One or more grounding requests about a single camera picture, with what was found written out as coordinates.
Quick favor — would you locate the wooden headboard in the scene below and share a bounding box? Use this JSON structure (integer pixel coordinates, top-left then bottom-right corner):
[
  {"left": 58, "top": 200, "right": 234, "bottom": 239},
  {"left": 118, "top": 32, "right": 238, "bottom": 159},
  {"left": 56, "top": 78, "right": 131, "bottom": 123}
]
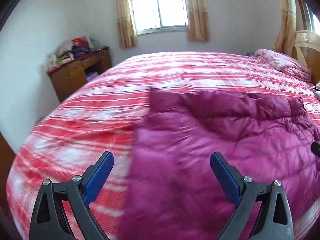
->
[{"left": 292, "top": 30, "right": 320, "bottom": 85}]

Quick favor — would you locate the red plaid bed cover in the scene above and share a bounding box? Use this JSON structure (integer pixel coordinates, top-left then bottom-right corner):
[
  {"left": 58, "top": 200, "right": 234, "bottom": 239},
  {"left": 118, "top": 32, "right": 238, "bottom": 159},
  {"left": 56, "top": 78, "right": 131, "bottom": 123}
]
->
[{"left": 6, "top": 52, "right": 319, "bottom": 239}]

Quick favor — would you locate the brown wooden door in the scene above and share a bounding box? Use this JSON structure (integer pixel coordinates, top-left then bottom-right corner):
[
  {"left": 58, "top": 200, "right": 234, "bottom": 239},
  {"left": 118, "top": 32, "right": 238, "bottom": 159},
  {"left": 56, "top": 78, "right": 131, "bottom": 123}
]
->
[{"left": 0, "top": 132, "right": 17, "bottom": 215}]

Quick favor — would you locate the left beige curtain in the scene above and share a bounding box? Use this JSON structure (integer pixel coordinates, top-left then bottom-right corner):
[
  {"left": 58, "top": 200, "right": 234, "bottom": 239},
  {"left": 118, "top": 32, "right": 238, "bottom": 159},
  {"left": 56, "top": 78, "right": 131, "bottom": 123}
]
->
[{"left": 116, "top": 0, "right": 137, "bottom": 49}]

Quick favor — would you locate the side beige curtain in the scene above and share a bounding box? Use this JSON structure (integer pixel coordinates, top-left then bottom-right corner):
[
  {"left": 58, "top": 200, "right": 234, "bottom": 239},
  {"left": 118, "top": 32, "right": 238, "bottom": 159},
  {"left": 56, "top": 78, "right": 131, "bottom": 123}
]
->
[{"left": 273, "top": 0, "right": 297, "bottom": 56}]

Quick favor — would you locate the pink folded quilt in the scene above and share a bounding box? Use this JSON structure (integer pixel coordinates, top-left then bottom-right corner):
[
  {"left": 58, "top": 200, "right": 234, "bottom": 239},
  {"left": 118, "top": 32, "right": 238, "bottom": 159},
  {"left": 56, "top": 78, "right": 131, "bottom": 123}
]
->
[{"left": 254, "top": 49, "right": 311, "bottom": 83}]

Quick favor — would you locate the right beige curtain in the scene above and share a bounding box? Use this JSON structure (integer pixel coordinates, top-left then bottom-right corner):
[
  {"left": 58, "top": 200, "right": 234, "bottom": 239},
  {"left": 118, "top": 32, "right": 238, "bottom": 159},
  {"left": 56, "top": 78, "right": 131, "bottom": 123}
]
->
[{"left": 187, "top": 0, "right": 210, "bottom": 42}]

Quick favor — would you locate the brown wooden desk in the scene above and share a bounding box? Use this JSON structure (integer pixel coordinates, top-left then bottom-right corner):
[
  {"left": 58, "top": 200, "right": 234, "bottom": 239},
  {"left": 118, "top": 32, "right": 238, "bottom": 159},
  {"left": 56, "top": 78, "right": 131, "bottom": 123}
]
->
[{"left": 47, "top": 46, "right": 112, "bottom": 102}]

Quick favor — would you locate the back window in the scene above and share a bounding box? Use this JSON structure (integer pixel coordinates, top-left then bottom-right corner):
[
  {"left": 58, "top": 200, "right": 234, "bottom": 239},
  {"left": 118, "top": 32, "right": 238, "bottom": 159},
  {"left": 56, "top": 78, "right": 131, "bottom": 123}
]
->
[{"left": 129, "top": 0, "right": 188, "bottom": 35}]

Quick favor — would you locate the side window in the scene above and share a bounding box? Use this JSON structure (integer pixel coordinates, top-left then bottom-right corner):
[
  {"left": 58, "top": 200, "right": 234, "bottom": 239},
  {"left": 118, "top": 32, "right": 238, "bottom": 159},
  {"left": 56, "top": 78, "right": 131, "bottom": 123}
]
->
[{"left": 295, "top": 0, "right": 319, "bottom": 35}]

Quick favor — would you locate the striped pillow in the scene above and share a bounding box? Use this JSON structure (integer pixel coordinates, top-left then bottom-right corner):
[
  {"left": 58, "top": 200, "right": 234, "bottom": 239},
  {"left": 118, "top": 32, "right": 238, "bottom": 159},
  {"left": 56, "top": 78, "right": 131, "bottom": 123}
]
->
[{"left": 312, "top": 82, "right": 320, "bottom": 92}]

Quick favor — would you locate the magenta puffer jacket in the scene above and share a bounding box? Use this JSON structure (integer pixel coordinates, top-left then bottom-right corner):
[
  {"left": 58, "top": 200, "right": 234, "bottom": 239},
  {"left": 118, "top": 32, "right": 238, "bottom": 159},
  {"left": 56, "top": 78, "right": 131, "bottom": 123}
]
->
[{"left": 119, "top": 87, "right": 320, "bottom": 240}]

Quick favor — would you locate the clutter pile on desk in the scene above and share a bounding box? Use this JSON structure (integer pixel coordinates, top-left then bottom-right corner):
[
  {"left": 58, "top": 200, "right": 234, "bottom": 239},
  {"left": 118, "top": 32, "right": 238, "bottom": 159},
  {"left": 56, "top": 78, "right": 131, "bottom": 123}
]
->
[{"left": 45, "top": 36, "right": 98, "bottom": 71}]

